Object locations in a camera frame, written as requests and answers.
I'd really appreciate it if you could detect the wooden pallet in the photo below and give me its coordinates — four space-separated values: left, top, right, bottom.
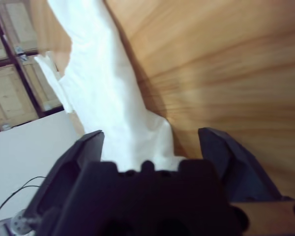
0 0 64 135

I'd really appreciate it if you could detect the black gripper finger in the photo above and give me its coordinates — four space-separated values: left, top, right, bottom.
27 130 104 219
198 127 295 203

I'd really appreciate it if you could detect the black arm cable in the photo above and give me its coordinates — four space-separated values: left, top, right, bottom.
0 176 47 222

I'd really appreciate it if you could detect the white T-shirt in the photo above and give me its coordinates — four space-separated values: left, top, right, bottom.
34 0 187 173

